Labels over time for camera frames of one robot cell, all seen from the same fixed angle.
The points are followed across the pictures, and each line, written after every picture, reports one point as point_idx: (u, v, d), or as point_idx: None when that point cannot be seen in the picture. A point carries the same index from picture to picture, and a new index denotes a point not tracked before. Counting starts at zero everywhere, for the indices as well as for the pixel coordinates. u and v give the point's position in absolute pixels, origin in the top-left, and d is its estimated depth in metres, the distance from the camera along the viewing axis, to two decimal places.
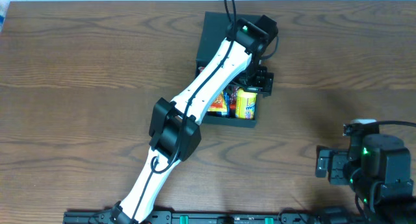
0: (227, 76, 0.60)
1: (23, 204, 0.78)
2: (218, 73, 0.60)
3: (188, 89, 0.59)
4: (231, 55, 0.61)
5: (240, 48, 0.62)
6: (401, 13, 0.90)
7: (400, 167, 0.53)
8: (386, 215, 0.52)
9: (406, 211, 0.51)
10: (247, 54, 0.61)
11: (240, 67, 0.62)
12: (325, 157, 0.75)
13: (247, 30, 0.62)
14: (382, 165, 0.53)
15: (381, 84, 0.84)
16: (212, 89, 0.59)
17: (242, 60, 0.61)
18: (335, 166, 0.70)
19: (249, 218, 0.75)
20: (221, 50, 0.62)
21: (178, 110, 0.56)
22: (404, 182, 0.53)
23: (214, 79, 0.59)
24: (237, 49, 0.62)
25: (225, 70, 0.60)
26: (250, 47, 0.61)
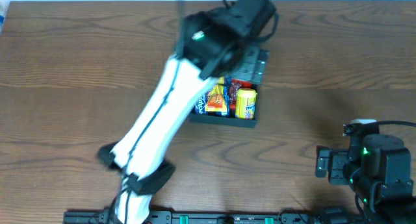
0: (173, 117, 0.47)
1: (23, 204, 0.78)
2: (161, 113, 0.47)
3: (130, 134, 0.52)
4: (177, 85, 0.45)
5: (187, 71, 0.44)
6: (401, 13, 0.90)
7: (400, 167, 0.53)
8: (386, 215, 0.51)
9: (405, 211, 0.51)
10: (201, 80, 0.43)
11: (195, 97, 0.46)
12: (326, 157, 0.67)
13: (202, 37, 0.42)
14: (382, 165, 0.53)
15: (381, 84, 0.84)
16: (157, 136, 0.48)
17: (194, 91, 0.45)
18: (335, 166, 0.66)
19: (249, 218, 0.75)
20: (166, 76, 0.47)
21: (120, 161, 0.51)
22: (405, 182, 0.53)
23: (157, 123, 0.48)
24: (184, 74, 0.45)
25: (171, 107, 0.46)
26: (206, 66, 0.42)
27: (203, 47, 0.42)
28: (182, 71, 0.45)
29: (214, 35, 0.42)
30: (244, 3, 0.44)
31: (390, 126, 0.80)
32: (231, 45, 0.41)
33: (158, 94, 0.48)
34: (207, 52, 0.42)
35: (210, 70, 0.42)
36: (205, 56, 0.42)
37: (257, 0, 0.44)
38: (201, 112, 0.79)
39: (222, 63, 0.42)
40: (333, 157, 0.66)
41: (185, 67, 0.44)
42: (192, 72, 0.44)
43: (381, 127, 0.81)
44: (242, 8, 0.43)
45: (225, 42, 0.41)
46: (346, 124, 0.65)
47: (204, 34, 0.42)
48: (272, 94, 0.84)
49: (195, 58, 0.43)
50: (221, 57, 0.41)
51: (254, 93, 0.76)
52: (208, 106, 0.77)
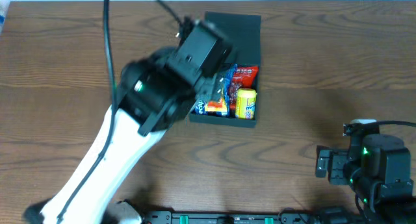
0: (108, 176, 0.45)
1: (23, 204, 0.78)
2: (97, 169, 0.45)
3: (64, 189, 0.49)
4: (115, 141, 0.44)
5: (128, 126, 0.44)
6: (402, 13, 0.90)
7: (401, 167, 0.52)
8: (387, 215, 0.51)
9: (407, 211, 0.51)
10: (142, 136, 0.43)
11: (132, 158, 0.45)
12: (326, 157, 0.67)
13: (141, 89, 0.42)
14: (382, 165, 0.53)
15: (382, 84, 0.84)
16: (91, 196, 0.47)
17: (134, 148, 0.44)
18: (335, 166, 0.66)
19: (249, 218, 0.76)
20: (104, 132, 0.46)
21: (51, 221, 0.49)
22: (404, 182, 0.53)
23: (93, 179, 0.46)
24: (123, 130, 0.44)
25: (107, 167, 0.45)
26: (149, 119, 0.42)
27: (144, 100, 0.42)
28: (121, 127, 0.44)
29: (156, 87, 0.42)
30: (195, 43, 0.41)
31: (391, 126, 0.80)
32: (173, 99, 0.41)
33: (93, 150, 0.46)
34: (149, 107, 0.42)
35: (151, 126, 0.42)
36: (146, 109, 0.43)
37: (208, 39, 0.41)
38: (201, 113, 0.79)
39: (166, 116, 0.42)
40: (333, 157, 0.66)
41: (126, 121, 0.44)
42: (132, 128, 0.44)
43: (381, 128, 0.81)
44: (192, 48, 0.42)
45: (168, 95, 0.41)
46: (346, 124, 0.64)
47: (145, 85, 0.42)
48: (272, 94, 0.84)
49: (139, 107, 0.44)
50: (164, 111, 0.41)
51: (254, 93, 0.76)
52: (208, 106, 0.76)
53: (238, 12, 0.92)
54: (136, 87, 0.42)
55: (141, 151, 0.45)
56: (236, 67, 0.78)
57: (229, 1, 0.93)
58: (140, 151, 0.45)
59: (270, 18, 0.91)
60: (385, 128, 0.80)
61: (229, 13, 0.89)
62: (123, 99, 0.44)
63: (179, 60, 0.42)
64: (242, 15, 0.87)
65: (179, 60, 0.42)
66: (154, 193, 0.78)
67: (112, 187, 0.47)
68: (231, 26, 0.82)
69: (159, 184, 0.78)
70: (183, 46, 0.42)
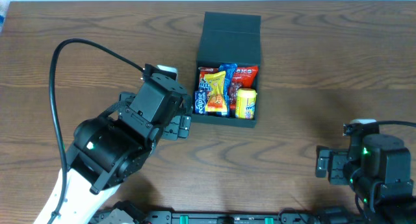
0: None
1: (23, 204, 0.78)
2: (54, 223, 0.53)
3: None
4: (69, 197, 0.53)
5: (75, 186, 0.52)
6: (402, 13, 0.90)
7: (400, 167, 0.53)
8: (387, 215, 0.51)
9: (407, 210, 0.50)
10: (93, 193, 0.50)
11: (88, 211, 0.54)
12: (326, 157, 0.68)
13: (93, 148, 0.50)
14: (382, 166, 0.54)
15: (383, 84, 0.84)
16: None
17: (84, 204, 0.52)
18: (335, 166, 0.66)
19: (249, 218, 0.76)
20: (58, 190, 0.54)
21: None
22: (404, 182, 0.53)
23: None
24: (72, 188, 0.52)
25: (67, 216, 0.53)
26: (102, 174, 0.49)
27: (98, 156, 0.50)
28: (72, 189, 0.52)
29: (108, 144, 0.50)
30: (146, 100, 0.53)
31: (390, 126, 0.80)
32: (125, 156, 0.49)
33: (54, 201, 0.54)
34: (103, 163, 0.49)
35: (103, 181, 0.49)
36: (98, 167, 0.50)
37: (158, 95, 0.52)
38: (201, 112, 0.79)
39: (119, 172, 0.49)
40: (333, 157, 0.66)
41: (73, 184, 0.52)
42: (81, 186, 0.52)
43: (380, 128, 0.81)
44: (143, 105, 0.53)
45: (119, 152, 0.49)
46: (346, 124, 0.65)
47: (97, 144, 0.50)
48: (272, 94, 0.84)
49: (92, 165, 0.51)
50: (116, 167, 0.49)
51: (254, 93, 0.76)
52: (208, 106, 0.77)
53: (238, 12, 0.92)
54: (90, 147, 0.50)
55: (95, 204, 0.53)
56: (236, 66, 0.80)
57: (229, 2, 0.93)
58: (92, 207, 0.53)
59: (270, 19, 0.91)
60: (386, 128, 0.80)
61: (229, 13, 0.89)
62: (75, 159, 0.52)
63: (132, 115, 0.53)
64: (241, 15, 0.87)
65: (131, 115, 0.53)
66: (153, 193, 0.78)
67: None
68: (232, 29, 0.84)
69: (159, 184, 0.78)
70: (136, 103, 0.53)
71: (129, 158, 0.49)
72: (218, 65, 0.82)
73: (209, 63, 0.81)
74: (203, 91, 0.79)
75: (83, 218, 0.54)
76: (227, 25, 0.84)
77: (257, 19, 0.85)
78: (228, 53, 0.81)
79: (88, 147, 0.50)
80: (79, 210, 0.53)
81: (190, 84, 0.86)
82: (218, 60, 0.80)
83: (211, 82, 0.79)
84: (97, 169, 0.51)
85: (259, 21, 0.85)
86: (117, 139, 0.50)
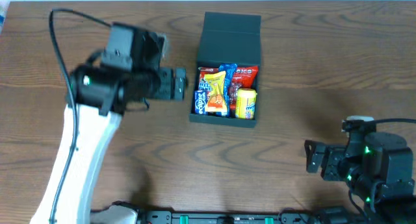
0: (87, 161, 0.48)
1: (24, 204, 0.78)
2: (72, 163, 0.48)
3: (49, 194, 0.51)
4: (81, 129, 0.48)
5: (87, 115, 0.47)
6: (402, 13, 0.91)
7: (402, 167, 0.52)
8: (387, 214, 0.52)
9: (407, 210, 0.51)
10: (104, 115, 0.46)
11: (105, 137, 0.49)
12: (322, 152, 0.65)
13: (87, 83, 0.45)
14: (384, 165, 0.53)
15: (383, 84, 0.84)
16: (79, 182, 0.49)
17: (97, 136, 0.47)
18: (330, 162, 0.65)
19: (249, 218, 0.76)
20: (67, 128, 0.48)
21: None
22: (405, 182, 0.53)
23: (72, 173, 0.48)
24: (84, 117, 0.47)
25: (84, 150, 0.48)
26: (104, 104, 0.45)
27: (93, 88, 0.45)
28: (83, 123, 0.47)
29: (99, 77, 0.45)
30: (117, 38, 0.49)
31: (390, 126, 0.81)
32: (118, 84, 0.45)
33: (65, 141, 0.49)
34: (99, 93, 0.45)
35: (109, 107, 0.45)
36: (97, 99, 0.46)
37: (127, 30, 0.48)
38: (201, 112, 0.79)
39: (117, 99, 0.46)
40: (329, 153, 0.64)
41: (84, 113, 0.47)
42: (91, 113, 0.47)
43: (380, 127, 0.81)
44: (117, 44, 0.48)
45: (112, 80, 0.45)
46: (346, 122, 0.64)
47: (90, 78, 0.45)
48: (272, 94, 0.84)
49: (91, 101, 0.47)
50: (115, 93, 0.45)
51: (254, 93, 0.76)
52: (208, 106, 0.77)
53: (239, 12, 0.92)
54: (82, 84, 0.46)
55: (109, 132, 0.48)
56: (236, 66, 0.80)
57: (230, 1, 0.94)
58: (104, 137, 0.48)
59: (270, 19, 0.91)
60: (387, 129, 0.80)
61: (229, 13, 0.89)
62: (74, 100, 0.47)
63: (110, 56, 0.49)
64: (241, 15, 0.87)
65: (110, 56, 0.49)
66: (153, 193, 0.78)
67: (91, 177, 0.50)
68: (232, 29, 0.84)
69: (159, 184, 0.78)
70: (110, 45, 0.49)
71: (123, 86, 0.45)
72: (218, 65, 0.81)
73: (209, 63, 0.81)
74: (203, 91, 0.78)
75: (99, 152, 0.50)
76: (227, 26, 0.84)
77: (258, 20, 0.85)
78: (228, 53, 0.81)
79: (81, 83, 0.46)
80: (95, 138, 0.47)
81: (191, 84, 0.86)
82: (218, 60, 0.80)
83: (211, 82, 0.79)
84: (96, 102, 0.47)
85: (259, 22, 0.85)
86: (106, 72, 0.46)
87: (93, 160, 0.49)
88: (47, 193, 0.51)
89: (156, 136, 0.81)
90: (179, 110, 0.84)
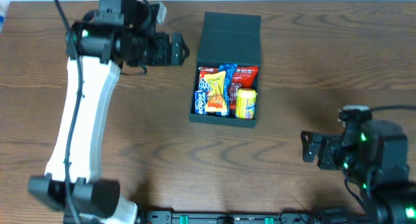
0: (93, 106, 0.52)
1: (23, 204, 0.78)
2: (80, 111, 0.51)
3: (60, 145, 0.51)
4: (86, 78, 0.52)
5: (90, 65, 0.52)
6: (402, 13, 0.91)
7: (396, 152, 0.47)
8: (381, 199, 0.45)
9: (405, 196, 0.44)
10: (104, 62, 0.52)
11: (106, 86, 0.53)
12: (318, 143, 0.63)
13: (86, 35, 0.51)
14: (378, 151, 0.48)
15: (383, 84, 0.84)
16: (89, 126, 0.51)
17: (101, 80, 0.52)
18: (326, 152, 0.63)
19: (249, 218, 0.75)
20: (72, 81, 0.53)
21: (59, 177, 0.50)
22: (401, 169, 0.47)
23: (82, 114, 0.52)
24: (87, 67, 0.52)
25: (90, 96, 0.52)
26: (104, 52, 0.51)
27: (91, 39, 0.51)
28: (87, 72, 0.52)
29: (96, 31, 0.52)
30: None
31: None
32: (114, 34, 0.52)
33: (69, 93, 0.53)
34: (97, 45, 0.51)
35: (108, 56, 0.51)
36: (97, 50, 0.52)
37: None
38: (201, 112, 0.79)
39: (114, 49, 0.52)
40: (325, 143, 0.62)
41: (86, 64, 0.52)
42: (93, 63, 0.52)
43: None
44: (109, 3, 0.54)
45: (108, 33, 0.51)
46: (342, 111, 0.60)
47: (88, 32, 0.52)
48: (272, 94, 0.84)
49: (91, 52, 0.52)
50: (112, 43, 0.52)
51: (254, 93, 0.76)
52: (208, 106, 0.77)
53: (239, 12, 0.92)
54: (81, 36, 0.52)
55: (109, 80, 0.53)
56: (236, 66, 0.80)
57: (230, 1, 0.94)
58: (106, 84, 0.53)
59: (270, 19, 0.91)
60: None
61: (229, 13, 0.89)
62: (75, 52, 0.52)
63: (102, 15, 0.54)
64: (241, 15, 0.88)
65: (103, 15, 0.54)
66: (153, 193, 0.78)
67: (99, 122, 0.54)
68: (232, 30, 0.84)
69: (158, 184, 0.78)
70: (101, 3, 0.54)
71: (117, 37, 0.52)
72: (218, 65, 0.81)
73: (209, 63, 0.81)
74: (203, 91, 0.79)
75: (103, 99, 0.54)
76: (227, 26, 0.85)
77: (259, 20, 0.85)
78: (228, 53, 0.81)
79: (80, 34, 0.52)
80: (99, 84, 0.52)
81: (191, 84, 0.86)
82: (218, 60, 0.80)
83: (211, 82, 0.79)
84: (96, 52, 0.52)
85: (259, 22, 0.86)
86: (101, 26, 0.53)
87: (99, 104, 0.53)
88: (57, 147, 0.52)
89: (156, 136, 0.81)
90: (179, 110, 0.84)
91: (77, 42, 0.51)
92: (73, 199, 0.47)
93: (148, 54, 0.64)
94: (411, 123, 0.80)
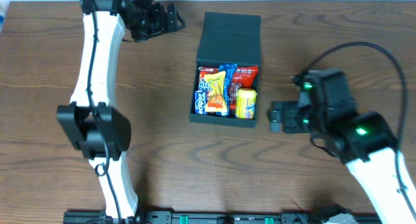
0: (108, 49, 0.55)
1: (23, 204, 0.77)
2: (97, 52, 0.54)
3: (80, 80, 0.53)
4: (100, 26, 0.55)
5: (104, 16, 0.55)
6: (402, 13, 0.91)
7: (340, 89, 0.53)
8: (340, 132, 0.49)
9: (355, 121, 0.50)
10: (114, 15, 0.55)
11: (117, 34, 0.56)
12: (280, 110, 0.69)
13: None
14: (325, 92, 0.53)
15: (383, 84, 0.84)
16: (105, 63, 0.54)
17: (112, 27, 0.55)
18: (287, 114, 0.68)
19: (249, 218, 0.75)
20: (88, 32, 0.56)
21: (82, 105, 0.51)
22: (348, 101, 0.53)
23: (98, 57, 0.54)
24: (101, 18, 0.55)
25: (104, 40, 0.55)
26: (111, 9, 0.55)
27: (101, 0, 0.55)
28: (102, 21, 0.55)
29: None
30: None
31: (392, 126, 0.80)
32: None
33: (86, 42, 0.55)
34: (106, 5, 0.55)
35: (115, 13, 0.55)
36: (105, 8, 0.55)
37: None
38: (201, 113, 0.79)
39: (120, 10, 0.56)
40: (286, 107, 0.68)
41: (99, 17, 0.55)
42: (105, 16, 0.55)
43: None
44: None
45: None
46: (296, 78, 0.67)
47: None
48: (272, 95, 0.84)
49: (101, 9, 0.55)
50: (118, 3, 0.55)
51: (254, 93, 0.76)
52: (208, 106, 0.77)
53: (240, 12, 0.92)
54: None
55: (119, 31, 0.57)
56: (236, 66, 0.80)
57: (231, 1, 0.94)
58: (117, 34, 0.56)
59: (270, 18, 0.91)
60: None
61: (229, 13, 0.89)
62: (87, 9, 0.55)
63: None
64: (240, 15, 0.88)
65: None
66: (153, 193, 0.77)
67: (112, 66, 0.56)
68: (232, 30, 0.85)
69: (158, 184, 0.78)
70: None
71: (123, 0, 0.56)
72: (218, 65, 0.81)
73: (209, 63, 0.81)
74: (203, 91, 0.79)
75: (115, 48, 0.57)
76: (228, 26, 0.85)
77: (259, 21, 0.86)
78: (227, 53, 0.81)
79: None
80: (112, 31, 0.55)
81: (191, 84, 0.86)
82: (217, 60, 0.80)
83: (211, 82, 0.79)
84: (105, 10, 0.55)
85: (259, 23, 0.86)
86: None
87: (112, 49, 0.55)
88: (77, 86, 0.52)
89: (156, 136, 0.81)
90: (179, 109, 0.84)
91: (91, 0, 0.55)
92: (101, 121, 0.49)
93: (148, 24, 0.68)
94: (411, 123, 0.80)
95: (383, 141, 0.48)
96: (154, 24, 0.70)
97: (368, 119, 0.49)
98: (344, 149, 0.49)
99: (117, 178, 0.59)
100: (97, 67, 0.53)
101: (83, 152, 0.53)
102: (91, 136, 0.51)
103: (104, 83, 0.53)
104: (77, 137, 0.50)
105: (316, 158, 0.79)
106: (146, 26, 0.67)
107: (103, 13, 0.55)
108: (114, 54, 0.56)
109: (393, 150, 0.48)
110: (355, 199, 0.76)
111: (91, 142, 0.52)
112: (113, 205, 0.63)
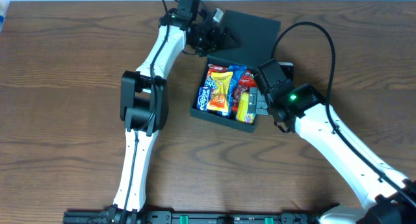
0: (172, 46, 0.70)
1: (23, 204, 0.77)
2: (164, 46, 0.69)
3: (146, 60, 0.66)
4: (171, 34, 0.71)
5: (175, 28, 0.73)
6: (402, 13, 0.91)
7: (275, 73, 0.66)
8: (281, 106, 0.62)
9: (293, 95, 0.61)
10: (182, 30, 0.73)
11: (180, 41, 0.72)
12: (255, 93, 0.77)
13: (175, 18, 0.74)
14: (265, 78, 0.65)
15: (383, 84, 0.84)
16: (168, 55, 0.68)
17: (179, 36, 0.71)
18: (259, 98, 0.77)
19: (249, 218, 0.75)
20: (161, 35, 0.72)
21: (145, 75, 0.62)
22: (284, 81, 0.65)
23: (164, 49, 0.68)
24: (173, 28, 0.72)
25: (172, 41, 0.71)
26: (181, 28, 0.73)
27: (176, 22, 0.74)
28: (173, 30, 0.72)
29: (179, 19, 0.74)
30: None
31: (391, 126, 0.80)
32: (188, 24, 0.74)
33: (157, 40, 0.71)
34: (178, 25, 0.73)
35: (182, 32, 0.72)
36: (176, 29, 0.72)
37: None
38: (201, 109, 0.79)
39: (187, 32, 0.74)
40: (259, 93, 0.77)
41: (173, 28, 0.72)
42: (176, 29, 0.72)
43: (381, 127, 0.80)
44: (185, 4, 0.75)
45: (185, 23, 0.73)
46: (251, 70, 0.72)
47: (176, 17, 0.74)
48: None
49: (174, 27, 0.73)
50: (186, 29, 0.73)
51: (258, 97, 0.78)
52: (210, 104, 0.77)
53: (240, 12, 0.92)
54: (171, 17, 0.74)
55: (182, 39, 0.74)
56: (246, 70, 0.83)
57: (231, 1, 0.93)
58: (181, 41, 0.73)
59: (270, 18, 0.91)
60: (387, 129, 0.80)
61: (251, 16, 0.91)
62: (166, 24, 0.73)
63: (182, 11, 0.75)
64: (260, 21, 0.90)
65: (182, 10, 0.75)
66: (153, 193, 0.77)
67: (171, 61, 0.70)
68: (249, 35, 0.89)
69: (158, 184, 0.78)
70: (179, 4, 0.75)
71: (190, 26, 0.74)
72: (227, 65, 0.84)
73: (220, 62, 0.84)
74: (208, 89, 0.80)
75: (176, 51, 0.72)
76: (245, 31, 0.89)
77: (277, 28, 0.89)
78: (240, 56, 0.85)
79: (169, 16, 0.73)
80: (178, 37, 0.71)
81: (191, 84, 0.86)
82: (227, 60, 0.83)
83: (217, 80, 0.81)
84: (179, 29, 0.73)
85: (277, 30, 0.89)
86: (181, 18, 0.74)
87: (175, 50, 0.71)
88: (143, 63, 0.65)
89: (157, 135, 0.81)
90: (180, 110, 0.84)
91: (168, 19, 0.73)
92: (157, 90, 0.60)
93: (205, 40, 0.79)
94: (411, 123, 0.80)
95: (314, 101, 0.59)
96: (210, 42, 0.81)
97: (302, 93, 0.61)
98: (286, 119, 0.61)
99: (140, 164, 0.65)
100: (164, 57, 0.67)
101: (125, 119, 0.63)
102: (139, 106, 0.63)
103: (163, 65, 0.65)
104: (127, 102, 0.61)
105: (316, 158, 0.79)
106: (203, 43, 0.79)
107: (174, 28, 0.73)
108: (174, 53, 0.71)
109: (324, 104, 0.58)
110: (354, 198, 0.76)
111: (138, 110, 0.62)
112: (123, 195, 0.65)
